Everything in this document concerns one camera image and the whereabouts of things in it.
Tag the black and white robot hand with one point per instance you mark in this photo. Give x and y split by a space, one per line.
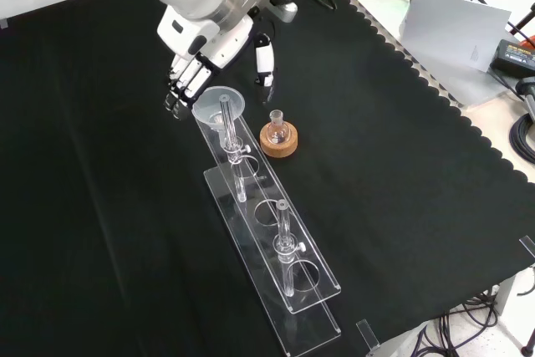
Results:
217 41

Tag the clear plastic funnel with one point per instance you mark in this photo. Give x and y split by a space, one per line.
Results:
209 103

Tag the clear acrylic funnel stand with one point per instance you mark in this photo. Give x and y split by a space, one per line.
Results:
267 248

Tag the small glass round-bottom flask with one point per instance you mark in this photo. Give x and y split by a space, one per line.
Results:
278 134

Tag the black bench cloth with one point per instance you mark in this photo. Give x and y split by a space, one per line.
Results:
125 206

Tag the grey tape strip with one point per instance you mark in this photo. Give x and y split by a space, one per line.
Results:
3 24

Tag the pale board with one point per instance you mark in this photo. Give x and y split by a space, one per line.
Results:
451 27

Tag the black power adapter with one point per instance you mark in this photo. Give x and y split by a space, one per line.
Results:
515 58

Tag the clear cloth clip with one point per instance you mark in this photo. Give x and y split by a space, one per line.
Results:
368 334
527 246

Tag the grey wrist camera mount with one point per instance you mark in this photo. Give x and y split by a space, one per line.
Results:
286 12

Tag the grey metal base plate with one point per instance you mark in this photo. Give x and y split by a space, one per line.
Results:
464 85

